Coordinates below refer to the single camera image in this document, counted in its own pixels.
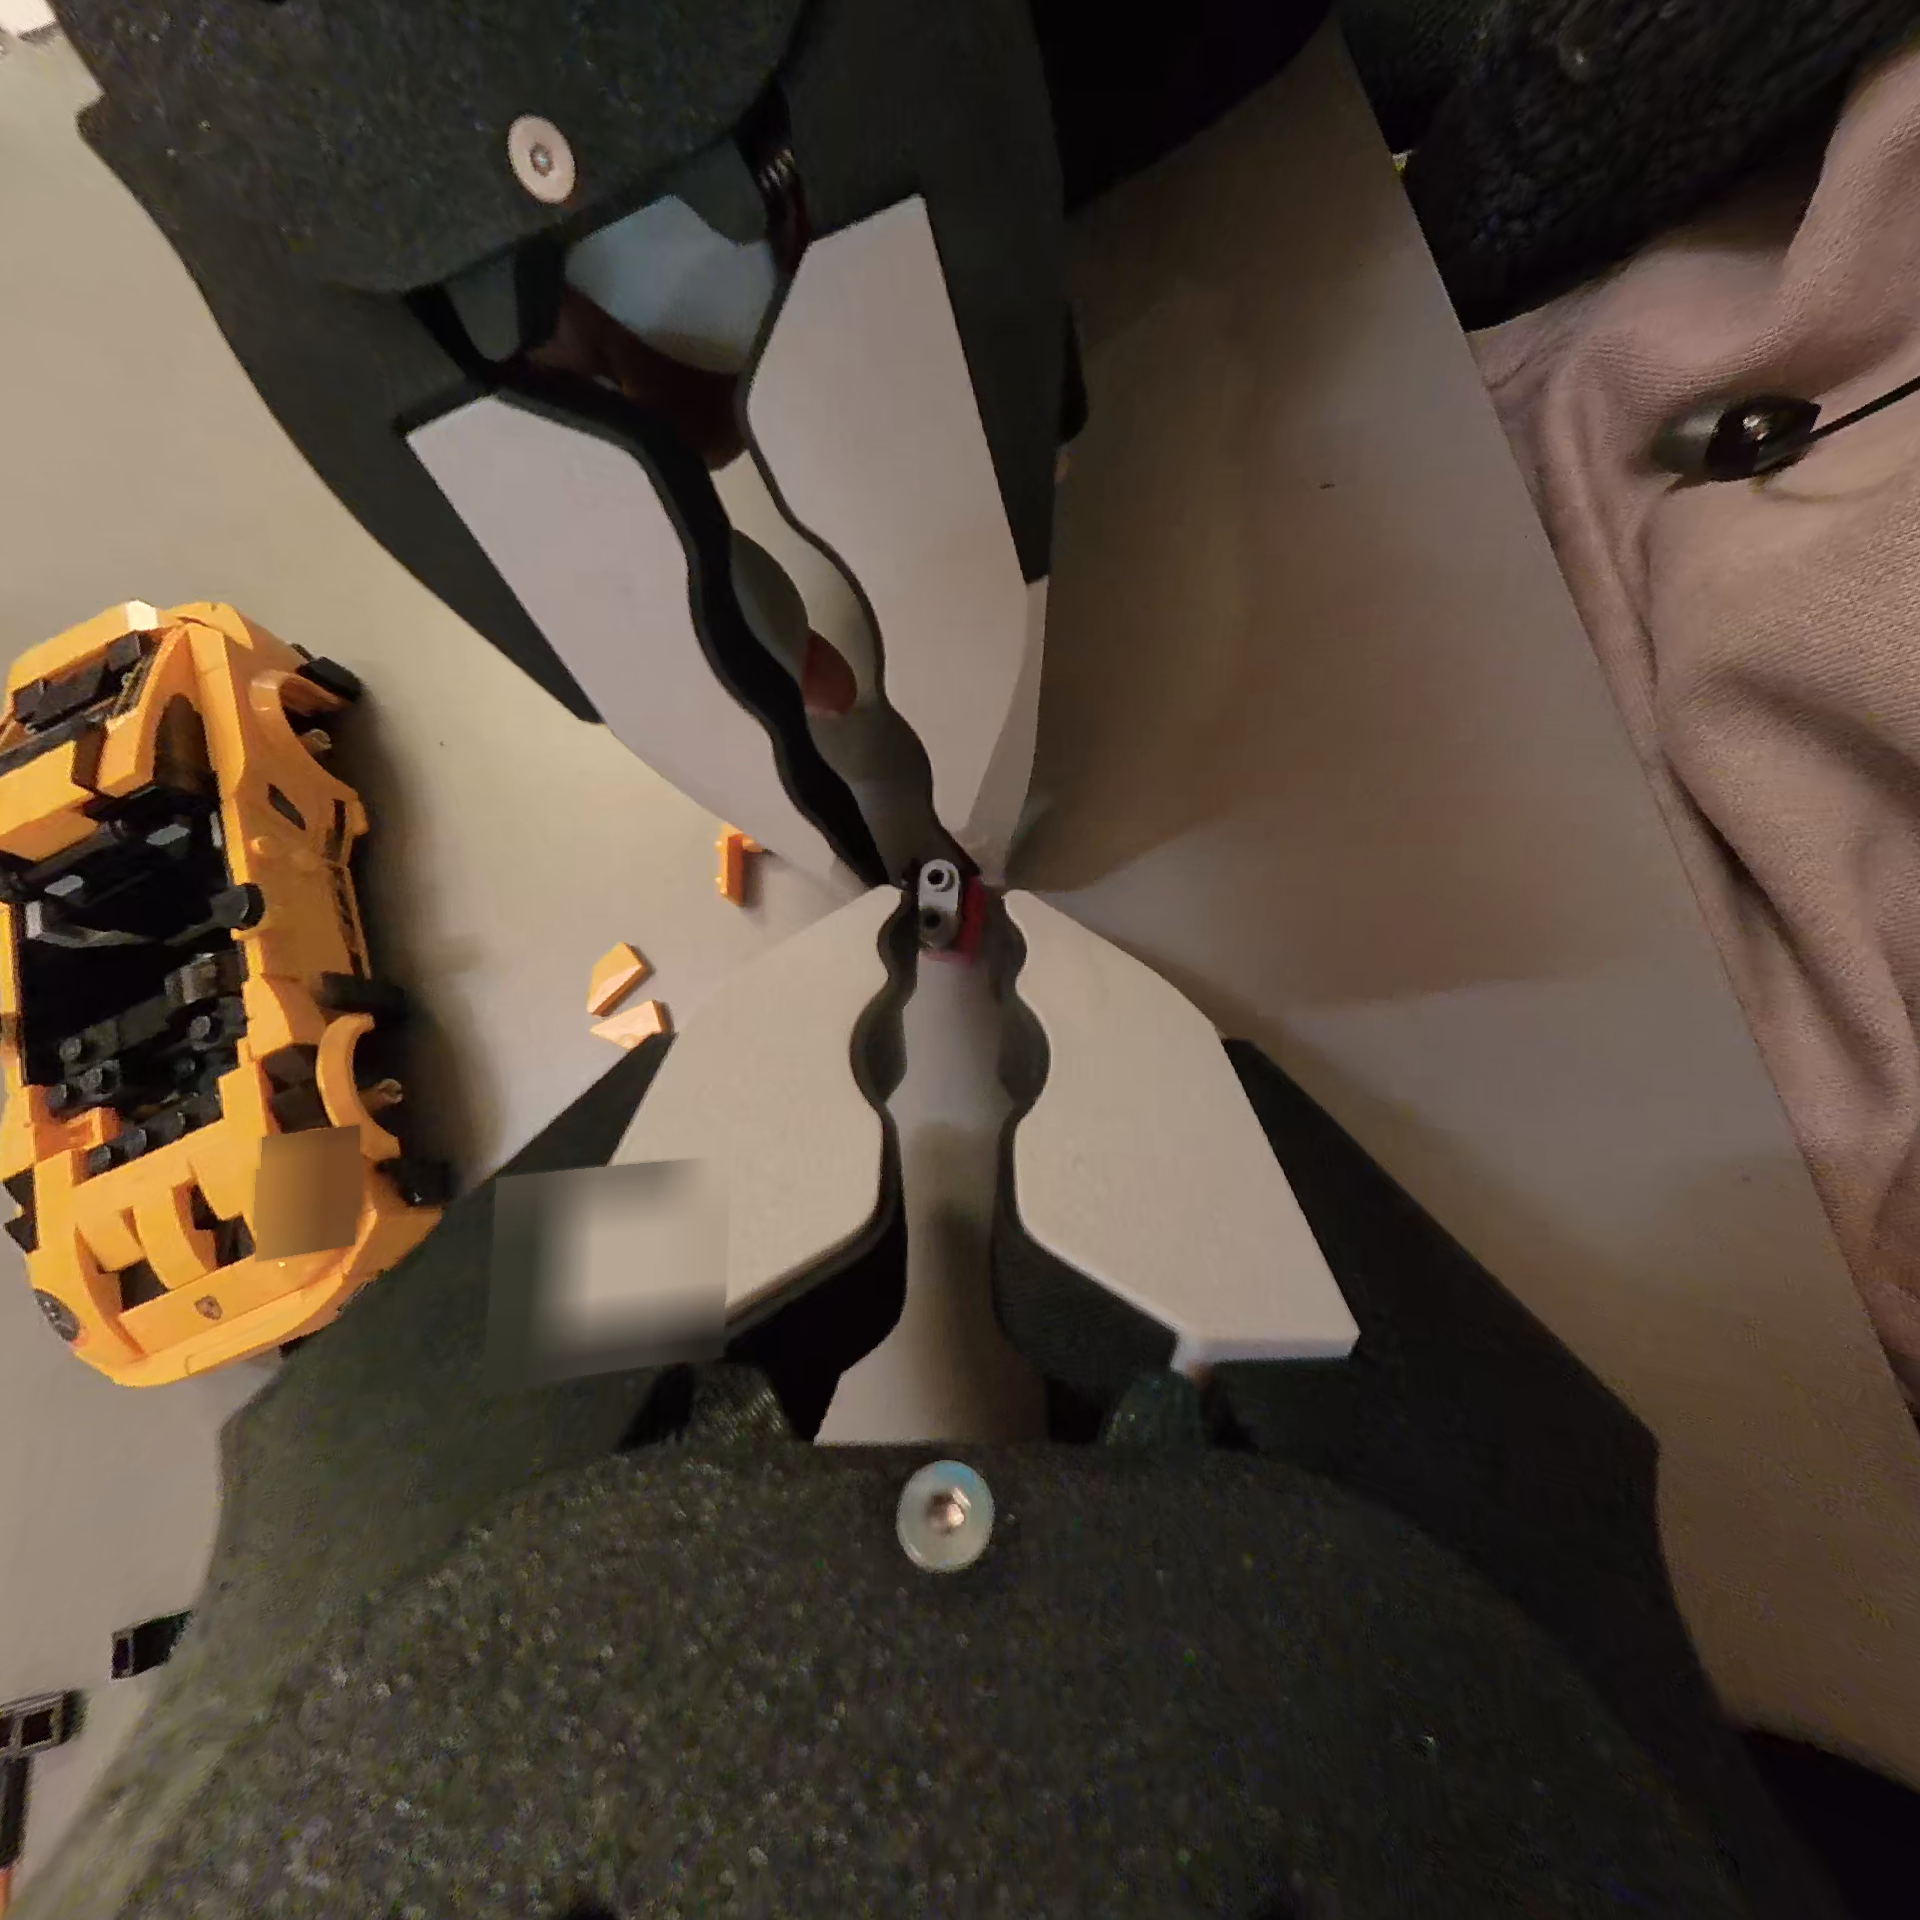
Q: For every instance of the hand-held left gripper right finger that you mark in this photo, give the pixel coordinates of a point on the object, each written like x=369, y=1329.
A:
x=1156, y=1170

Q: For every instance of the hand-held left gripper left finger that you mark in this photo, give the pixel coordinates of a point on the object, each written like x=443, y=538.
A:
x=750, y=1080

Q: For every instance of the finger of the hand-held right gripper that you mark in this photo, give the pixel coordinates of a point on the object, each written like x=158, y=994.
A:
x=916, y=480
x=600, y=570

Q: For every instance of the orange lego wedge piece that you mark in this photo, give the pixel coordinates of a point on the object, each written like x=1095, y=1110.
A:
x=633, y=1026
x=616, y=978

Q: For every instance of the pile of small lego parts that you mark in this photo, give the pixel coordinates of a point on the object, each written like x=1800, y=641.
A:
x=147, y=1646

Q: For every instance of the orange lego car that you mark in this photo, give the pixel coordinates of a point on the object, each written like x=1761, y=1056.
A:
x=196, y=1290

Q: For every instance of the person's right hand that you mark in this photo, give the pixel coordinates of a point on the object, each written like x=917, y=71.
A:
x=828, y=674

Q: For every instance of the black fleece jacket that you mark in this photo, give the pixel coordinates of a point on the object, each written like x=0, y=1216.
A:
x=1575, y=149

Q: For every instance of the black lavalier microphone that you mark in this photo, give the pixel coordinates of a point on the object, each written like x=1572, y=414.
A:
x=1747, y=440

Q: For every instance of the orange lego bracket piece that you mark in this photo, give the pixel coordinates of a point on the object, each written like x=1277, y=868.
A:
x=734, y=863

